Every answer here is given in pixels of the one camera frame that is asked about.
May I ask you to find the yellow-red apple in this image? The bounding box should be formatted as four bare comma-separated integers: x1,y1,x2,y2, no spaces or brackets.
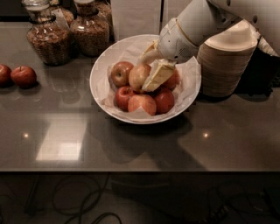
163,69,180,90
128,94,157,116
111,61,134,87
129,64,151,93

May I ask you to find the glass granola jar back left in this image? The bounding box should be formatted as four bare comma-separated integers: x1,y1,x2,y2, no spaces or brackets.
50,0,74,27

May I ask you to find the red apple front left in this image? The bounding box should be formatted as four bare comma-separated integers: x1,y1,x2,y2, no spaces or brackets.
115,86,135,111

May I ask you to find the glass granola jar front left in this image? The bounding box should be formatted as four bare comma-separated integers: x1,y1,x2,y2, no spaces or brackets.
22,0,72,66

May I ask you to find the glass granola jar centre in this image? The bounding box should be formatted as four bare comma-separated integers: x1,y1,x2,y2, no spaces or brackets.
70,0,109,57

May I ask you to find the glass granola jar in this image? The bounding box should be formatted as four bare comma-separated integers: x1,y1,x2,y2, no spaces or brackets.
50,0,74,27
22,0,72,66
96,0,114,38
70,0,109,57

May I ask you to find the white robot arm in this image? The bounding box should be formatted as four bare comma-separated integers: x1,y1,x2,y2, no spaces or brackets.
138,0,280,69

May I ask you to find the white paper liner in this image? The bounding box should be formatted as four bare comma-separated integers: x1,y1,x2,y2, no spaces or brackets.
97,35,202,123

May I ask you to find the red apple at left edge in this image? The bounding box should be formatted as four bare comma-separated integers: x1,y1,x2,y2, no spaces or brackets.
0,64,12,88

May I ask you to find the black cable on floor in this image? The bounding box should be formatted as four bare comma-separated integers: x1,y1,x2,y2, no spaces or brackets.
52,172,123,224

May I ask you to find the glass granola jar back right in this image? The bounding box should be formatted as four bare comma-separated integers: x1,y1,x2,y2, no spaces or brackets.
96,0,114,38

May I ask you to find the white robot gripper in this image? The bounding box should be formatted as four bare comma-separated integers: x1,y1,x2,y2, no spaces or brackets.
137,18,199,92

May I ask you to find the white ceramic bowl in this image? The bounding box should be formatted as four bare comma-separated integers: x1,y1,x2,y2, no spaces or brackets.
89,33,202,125

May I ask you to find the paper bowl stack front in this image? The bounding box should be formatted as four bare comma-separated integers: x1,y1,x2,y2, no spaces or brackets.
197,20,257,98

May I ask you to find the red apple on table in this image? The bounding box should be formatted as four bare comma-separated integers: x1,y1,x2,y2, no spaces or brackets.
10,66,37,88

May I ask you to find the red apple right in bowl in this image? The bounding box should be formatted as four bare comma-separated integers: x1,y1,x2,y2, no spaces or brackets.
151,87,175,114

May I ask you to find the white sign card left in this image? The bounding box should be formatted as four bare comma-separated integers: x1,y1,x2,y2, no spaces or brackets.
110,0,161,41

